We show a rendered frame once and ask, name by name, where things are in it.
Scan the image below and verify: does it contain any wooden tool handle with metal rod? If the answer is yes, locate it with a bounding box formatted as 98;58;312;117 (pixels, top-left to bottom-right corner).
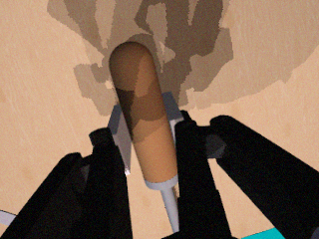
109;41;178;233

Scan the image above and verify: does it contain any teal square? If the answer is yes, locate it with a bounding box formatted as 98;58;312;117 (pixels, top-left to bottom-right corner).
241;228;285;239

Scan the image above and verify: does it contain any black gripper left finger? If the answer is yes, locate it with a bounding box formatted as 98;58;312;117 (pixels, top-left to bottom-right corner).
0;104;133;239

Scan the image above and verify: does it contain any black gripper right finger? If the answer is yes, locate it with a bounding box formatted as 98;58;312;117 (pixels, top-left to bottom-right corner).
162;91;319;239

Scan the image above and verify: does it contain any grey flat bar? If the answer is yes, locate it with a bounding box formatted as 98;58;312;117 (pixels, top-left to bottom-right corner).
0;210;16;226

